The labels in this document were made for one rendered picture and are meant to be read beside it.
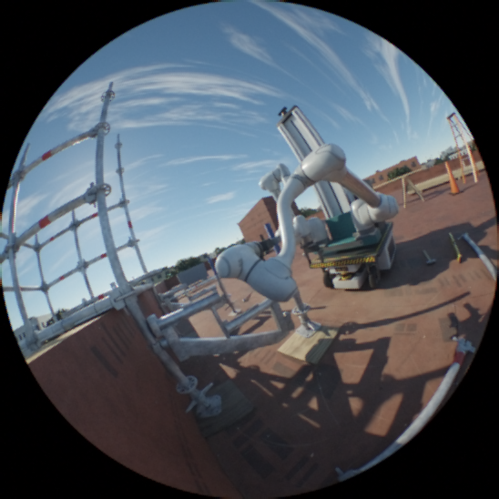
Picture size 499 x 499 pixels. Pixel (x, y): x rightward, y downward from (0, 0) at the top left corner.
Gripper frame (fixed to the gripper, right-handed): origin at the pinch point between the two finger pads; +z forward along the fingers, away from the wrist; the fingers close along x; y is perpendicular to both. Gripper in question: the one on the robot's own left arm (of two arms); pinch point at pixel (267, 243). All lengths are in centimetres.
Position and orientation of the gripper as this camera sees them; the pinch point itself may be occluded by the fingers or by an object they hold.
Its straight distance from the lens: 83.7
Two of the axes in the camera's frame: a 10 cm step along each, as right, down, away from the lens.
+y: -4.0, -9.2, -0.4
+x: -7.8, 3.2, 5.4
